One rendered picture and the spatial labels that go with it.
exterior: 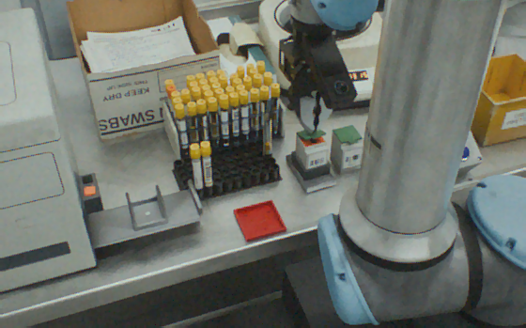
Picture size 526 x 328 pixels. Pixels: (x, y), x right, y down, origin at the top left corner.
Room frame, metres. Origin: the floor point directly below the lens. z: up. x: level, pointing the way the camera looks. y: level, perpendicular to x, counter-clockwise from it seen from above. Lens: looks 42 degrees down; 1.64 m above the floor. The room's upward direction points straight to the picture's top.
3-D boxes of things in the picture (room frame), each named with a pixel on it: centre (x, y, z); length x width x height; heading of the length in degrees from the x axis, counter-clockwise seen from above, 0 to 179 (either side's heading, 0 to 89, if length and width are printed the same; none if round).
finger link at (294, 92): (0.80, -0.06, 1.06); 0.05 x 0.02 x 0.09; 112
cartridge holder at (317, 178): (0.81, -0.08, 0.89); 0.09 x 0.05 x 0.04; 22
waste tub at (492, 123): (0.96, -0.44, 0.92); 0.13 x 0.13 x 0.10; 18
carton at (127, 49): (1.06, 0.24, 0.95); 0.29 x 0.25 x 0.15; 20
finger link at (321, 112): (0.83, -0.08, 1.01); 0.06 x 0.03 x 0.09; 22
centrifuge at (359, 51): (1.13, -0.12, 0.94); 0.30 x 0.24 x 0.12; 11
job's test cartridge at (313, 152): (0.81, -0.08, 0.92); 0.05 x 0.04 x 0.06; 22
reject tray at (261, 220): (0.69, 0.01, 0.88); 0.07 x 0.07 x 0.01; 20
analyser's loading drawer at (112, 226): (0.66, 0.20, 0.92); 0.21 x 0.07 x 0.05; 110
